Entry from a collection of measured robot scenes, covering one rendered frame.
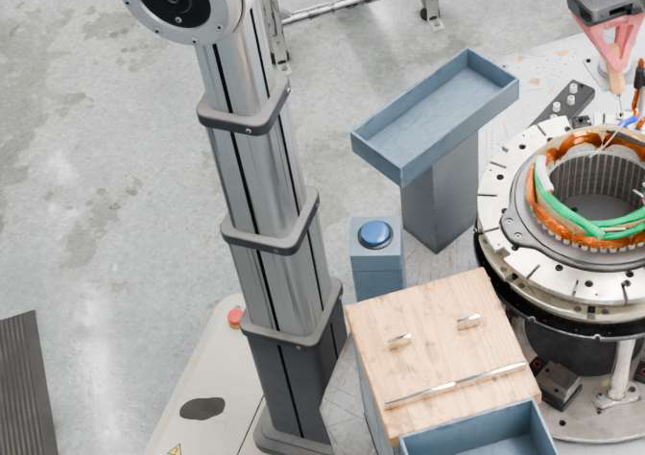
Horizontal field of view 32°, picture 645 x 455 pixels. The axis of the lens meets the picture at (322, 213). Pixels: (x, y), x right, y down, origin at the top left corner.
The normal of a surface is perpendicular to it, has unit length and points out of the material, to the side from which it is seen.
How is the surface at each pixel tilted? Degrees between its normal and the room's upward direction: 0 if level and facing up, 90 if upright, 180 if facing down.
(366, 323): 0
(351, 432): 0
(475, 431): 90
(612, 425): 0
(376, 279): 90
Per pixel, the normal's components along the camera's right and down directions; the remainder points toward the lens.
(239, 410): -0.11, -0.63
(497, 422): 0.25, 0.73
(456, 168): 0.66, 0.53
